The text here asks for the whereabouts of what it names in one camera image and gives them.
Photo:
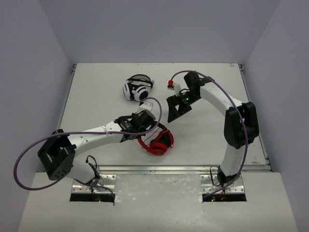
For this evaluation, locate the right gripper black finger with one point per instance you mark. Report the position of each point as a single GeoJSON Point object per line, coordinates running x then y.
{"type": "Point", "coordinates": [175, 104]}
{"type": "Point", "coordinates": [175, 113]}

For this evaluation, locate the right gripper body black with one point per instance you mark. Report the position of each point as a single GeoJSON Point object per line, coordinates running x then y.
{"type": "Point", "coordinates": [188, 96]}

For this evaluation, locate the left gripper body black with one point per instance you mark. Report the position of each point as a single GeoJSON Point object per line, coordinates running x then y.
{"type": "Point", "coordinates": [158, 125]}

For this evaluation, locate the red black headphones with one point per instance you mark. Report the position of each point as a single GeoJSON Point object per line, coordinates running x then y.
{"type": "Point", "coordinates": [160, 144]}

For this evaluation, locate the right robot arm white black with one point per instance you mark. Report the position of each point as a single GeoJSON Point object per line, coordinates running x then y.
{"type": "Point", "coordinates": [240, 126]}

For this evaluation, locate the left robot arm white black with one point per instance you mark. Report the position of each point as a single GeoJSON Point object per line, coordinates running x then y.
{"type": "Point", "coordinates": [58, 154]}

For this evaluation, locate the white black headphones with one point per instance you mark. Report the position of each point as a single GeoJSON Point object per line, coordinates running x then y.
{"type": "Point", "coordinates": [137, 87]}

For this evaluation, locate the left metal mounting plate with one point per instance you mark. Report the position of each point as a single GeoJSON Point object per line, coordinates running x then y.
{"type": "Point", "coordinates": [106, 180]}

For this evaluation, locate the metal mounting plate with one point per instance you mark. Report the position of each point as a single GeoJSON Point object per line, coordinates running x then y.
{"type": "Point", "coordinates": [106, 180]}
{"type": "Point", "coordinates": [209, 185]}

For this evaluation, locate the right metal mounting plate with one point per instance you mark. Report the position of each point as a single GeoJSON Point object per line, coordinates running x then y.
{"type": "Point", "coordinates": [209, 185]}

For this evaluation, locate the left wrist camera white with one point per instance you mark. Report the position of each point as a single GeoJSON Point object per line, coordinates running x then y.
{"type": "Point", "coordinates": [146, 105]}

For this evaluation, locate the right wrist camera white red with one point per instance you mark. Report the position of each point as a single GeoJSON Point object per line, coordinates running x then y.
{"type": "Point", "coordinates": [174, 86]}

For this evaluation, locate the aluminium rail table edge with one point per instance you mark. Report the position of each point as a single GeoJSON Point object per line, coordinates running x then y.
{"type": "Point", "coordinates": [157, 168]}

